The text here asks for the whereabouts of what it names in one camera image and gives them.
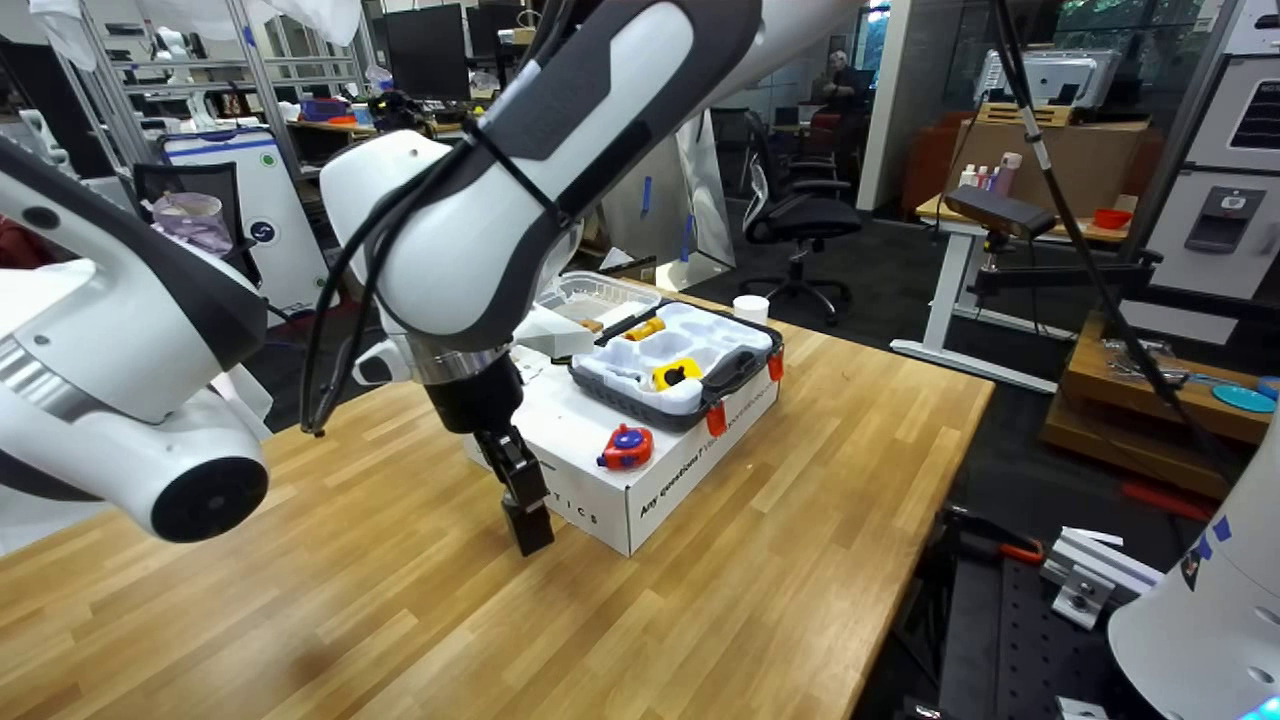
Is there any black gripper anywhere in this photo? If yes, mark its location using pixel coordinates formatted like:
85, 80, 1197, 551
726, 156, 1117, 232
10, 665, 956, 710
425, 351, 555, 516

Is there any white black-jointed robot arm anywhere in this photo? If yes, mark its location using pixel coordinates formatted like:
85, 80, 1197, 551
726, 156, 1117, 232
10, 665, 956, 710
0, 133, 278, 551

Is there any white cardboard box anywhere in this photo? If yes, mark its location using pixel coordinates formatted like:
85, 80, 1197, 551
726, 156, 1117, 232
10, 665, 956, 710
465, 310, 784, 560

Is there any large brown cardboard box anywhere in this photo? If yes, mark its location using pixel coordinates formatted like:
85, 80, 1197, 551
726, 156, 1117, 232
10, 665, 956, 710
915, 114, 1165, 224

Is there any red blue tape measure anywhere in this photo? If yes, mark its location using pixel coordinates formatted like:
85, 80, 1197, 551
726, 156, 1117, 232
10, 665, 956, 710
594, 418, 661, 476

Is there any grey white organizer case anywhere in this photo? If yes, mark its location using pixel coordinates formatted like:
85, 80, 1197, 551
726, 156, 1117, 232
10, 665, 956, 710
563, 295, 788, 439

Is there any yellow black tool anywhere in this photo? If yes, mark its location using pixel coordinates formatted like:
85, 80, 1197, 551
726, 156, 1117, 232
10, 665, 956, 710
647, 354, 706, 397

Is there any clear plastic lid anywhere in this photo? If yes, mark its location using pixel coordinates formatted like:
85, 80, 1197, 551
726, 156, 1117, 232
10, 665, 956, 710
531, 267, 663, 341

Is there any silver board with blue tape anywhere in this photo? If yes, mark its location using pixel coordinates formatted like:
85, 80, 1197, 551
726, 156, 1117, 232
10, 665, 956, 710
595, 114, 740, 293

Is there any white cabinet with round logo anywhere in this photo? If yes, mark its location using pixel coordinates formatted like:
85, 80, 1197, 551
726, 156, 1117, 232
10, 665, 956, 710
155, 122, 343, 320

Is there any black office chair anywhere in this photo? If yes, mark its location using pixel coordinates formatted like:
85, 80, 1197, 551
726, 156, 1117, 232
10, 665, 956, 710
740, 112, 865, 333

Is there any purple cloth bag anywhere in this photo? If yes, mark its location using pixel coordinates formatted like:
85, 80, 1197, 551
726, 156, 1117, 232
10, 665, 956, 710
150, 188, 240, 262

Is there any black monitor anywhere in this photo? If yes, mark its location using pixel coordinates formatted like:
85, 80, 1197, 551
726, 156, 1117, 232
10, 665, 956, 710
378, 2, 473, 106

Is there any white-legged desk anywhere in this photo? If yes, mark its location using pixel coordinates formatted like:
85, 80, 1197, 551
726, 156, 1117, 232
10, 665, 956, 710
890, 185, 1165, 397

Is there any black perforated breadboard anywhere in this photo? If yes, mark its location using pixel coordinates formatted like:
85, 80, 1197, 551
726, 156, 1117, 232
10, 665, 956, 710
934, 503, 1138, 720

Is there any flat black device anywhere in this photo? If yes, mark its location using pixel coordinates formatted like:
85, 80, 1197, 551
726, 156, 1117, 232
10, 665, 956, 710
937, 185, 1059, 248

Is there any pile of metal parts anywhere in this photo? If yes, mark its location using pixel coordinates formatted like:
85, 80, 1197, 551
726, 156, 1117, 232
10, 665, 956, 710
1100, 333, 1175, 381

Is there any low wooden shelf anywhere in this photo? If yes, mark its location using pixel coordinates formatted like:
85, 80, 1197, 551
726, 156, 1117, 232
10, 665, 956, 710
1041, 315, 1280, 503

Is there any white grey device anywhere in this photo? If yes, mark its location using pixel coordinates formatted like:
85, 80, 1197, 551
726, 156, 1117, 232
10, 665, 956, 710
974, 43, 1126, 112

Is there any teal disc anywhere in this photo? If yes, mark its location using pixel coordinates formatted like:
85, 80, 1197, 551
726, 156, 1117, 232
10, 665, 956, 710
1210, 377, 1280, 416

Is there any white grey appliance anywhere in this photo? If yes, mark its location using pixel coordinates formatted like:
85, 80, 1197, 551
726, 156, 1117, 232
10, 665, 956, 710
1112, 0, 1280, 351

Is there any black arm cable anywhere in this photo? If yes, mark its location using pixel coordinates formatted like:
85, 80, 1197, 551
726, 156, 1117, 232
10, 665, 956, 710
297, 122, 537, 436

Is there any red-handled tool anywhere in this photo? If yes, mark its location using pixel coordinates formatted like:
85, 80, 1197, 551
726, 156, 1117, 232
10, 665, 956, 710
954, 513, 1054, 572

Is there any aluminium bracket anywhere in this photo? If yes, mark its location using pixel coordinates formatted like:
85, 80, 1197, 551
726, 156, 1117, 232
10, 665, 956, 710
1041, 523, 1165, 630

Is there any thin black hanging cable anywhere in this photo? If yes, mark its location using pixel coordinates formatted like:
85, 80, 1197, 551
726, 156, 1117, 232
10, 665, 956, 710
989, 0, 1214, 453

